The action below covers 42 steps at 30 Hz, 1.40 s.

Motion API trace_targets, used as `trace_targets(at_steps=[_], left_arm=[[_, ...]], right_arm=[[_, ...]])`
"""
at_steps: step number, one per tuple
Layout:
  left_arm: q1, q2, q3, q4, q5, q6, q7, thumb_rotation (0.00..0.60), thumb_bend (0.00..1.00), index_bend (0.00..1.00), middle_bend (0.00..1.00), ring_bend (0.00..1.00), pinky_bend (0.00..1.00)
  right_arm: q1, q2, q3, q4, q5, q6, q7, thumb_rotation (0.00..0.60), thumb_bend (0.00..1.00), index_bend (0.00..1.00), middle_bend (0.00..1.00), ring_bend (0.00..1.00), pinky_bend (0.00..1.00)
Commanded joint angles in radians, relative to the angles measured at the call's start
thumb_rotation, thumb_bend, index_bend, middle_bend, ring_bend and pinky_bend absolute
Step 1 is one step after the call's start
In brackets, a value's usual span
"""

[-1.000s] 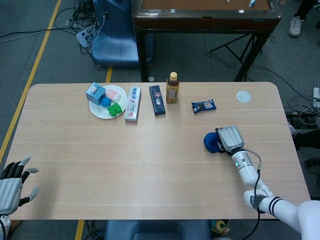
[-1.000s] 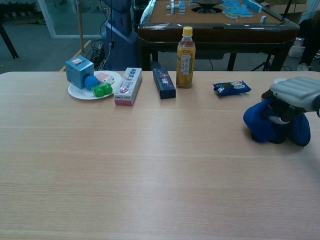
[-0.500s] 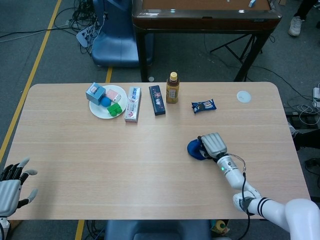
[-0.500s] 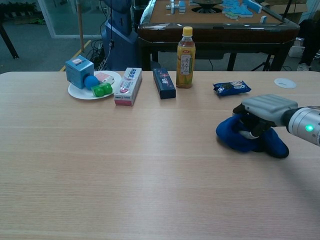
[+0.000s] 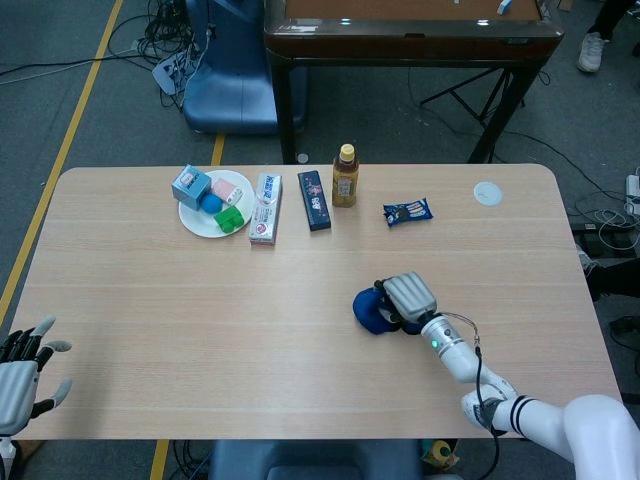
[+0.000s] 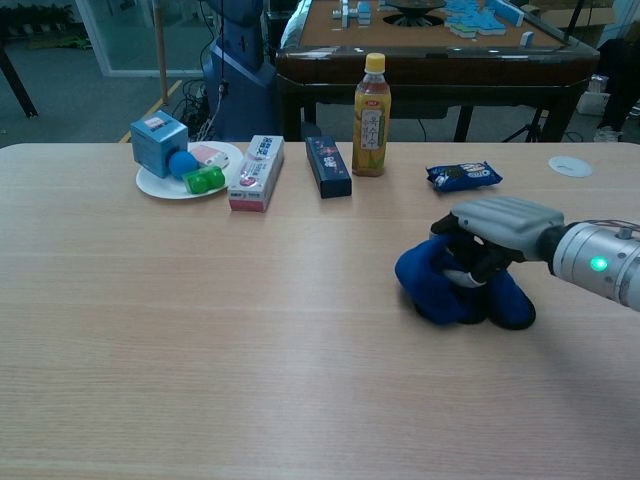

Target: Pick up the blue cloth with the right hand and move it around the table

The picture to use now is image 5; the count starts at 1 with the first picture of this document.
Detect blue Oreo cookie packet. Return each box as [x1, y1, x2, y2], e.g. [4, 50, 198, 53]
[382, 197, 434, 229]

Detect yellow-capped tea bottle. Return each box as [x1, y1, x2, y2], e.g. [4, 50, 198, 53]
[331, 143, 361, 209]

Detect white power strip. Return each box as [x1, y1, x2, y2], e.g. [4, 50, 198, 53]
[624, 172, 640, 216]

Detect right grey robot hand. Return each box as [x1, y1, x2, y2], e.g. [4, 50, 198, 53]
[373, 271, 439, 326]

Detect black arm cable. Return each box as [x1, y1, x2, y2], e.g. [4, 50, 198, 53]
[439, 312, 507, 480]

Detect white round plate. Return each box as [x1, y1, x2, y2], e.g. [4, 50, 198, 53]
[177, 169, 255, 239]

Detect white sneaker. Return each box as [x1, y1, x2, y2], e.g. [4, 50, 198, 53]
[577, 32, 610, 74]

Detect dark wood mahjong table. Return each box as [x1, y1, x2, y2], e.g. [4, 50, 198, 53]
[263, 0, 565, 165]

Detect white table grommet cap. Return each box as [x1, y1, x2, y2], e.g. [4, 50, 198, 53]
[473, 180, 503, 205]

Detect green plastic toy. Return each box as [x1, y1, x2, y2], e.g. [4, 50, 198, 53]
[213, 206, 247, 234]

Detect pink card pack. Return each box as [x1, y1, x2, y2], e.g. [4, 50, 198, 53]
[209, 178, 246, 206]

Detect dark blue slim box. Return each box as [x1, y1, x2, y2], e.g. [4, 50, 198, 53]
[297, 170, 332, 233]

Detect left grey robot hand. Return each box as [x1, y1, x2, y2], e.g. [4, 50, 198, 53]
[0, 314, 74, 436]

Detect white red toothpaste box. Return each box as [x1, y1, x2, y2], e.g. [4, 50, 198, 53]
[248, 173, 283, 246]

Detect blue microfibre cloth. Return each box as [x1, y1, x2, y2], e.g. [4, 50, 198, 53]
[352, 284, 426, 336]

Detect tangle of black floor cables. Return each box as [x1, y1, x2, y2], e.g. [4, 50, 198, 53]
[134, 0, 211, 111]

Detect light blue cardboard box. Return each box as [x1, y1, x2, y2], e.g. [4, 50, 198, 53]
[171, 164, 211, 211]

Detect black trouser leg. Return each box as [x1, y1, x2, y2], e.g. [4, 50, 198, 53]
[588, 0, 631, 41]

